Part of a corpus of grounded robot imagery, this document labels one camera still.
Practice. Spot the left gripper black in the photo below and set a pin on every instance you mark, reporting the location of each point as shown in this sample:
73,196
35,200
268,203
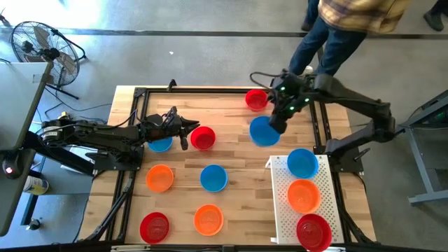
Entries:
159,126

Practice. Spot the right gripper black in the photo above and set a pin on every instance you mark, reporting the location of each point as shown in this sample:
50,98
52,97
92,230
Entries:
290,96

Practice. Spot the red plastic mini bowl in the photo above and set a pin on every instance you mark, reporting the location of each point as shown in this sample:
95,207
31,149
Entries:
255,101
154,228
203,139
314,232

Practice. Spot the blue plastic mini bowl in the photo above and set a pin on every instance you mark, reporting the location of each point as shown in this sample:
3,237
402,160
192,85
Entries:
213,178
161,145
260,134
302,164

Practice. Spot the orange plastic mini bowl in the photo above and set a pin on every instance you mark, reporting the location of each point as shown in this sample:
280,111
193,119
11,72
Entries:
208,220
159,178
304,196

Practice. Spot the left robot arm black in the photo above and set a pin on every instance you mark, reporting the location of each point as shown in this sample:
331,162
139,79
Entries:
105,134

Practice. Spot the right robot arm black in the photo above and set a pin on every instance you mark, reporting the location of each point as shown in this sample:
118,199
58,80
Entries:
350,98

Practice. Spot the white perforated metal rack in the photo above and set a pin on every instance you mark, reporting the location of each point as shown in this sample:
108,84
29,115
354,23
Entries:
280,196

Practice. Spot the white paper sheet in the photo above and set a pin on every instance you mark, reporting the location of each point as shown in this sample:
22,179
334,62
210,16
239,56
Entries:
78,152

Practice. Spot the person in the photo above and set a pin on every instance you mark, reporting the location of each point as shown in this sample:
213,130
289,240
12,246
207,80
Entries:
360,14
311,10
434,19

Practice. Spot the yellow plug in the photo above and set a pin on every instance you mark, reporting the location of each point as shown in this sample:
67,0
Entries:
64,114

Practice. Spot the grey metal stand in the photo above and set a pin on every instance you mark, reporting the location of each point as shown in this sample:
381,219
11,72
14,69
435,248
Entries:
424,164

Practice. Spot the black floor fan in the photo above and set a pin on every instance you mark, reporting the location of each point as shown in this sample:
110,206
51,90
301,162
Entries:
45,52

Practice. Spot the white labelled canister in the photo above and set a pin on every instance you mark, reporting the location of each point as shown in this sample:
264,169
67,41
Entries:
35,185

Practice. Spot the grey workstation desk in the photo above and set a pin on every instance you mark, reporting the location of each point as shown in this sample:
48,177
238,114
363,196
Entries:
17,105

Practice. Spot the black device with red light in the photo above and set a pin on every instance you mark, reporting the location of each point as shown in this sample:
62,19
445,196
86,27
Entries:
14,161

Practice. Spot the black aluminium table frame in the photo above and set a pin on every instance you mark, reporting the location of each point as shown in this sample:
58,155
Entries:
210,90

